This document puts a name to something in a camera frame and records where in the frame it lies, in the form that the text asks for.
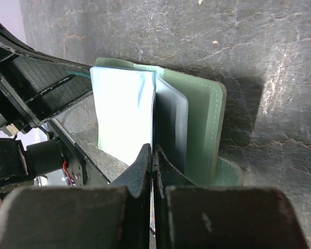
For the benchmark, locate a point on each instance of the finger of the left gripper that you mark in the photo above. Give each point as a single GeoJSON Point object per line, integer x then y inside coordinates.
{"type": "Point", "coordinates": [10, 45]}

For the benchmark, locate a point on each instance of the white credit card stack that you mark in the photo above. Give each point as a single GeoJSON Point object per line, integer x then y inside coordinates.
{"type": "Point", "coordinates": [152, 211]}

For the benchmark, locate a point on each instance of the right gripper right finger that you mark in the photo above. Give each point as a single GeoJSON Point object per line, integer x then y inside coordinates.
{"type": "Point", "coordinates": [188, 216]}

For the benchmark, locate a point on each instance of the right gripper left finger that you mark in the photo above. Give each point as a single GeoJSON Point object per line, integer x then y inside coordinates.
{"type": "Point", "coordinates": [113, 216]}

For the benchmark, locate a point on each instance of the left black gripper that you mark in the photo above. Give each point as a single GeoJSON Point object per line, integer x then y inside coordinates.
{"type": "Point", "coordinates": [32, 93]}

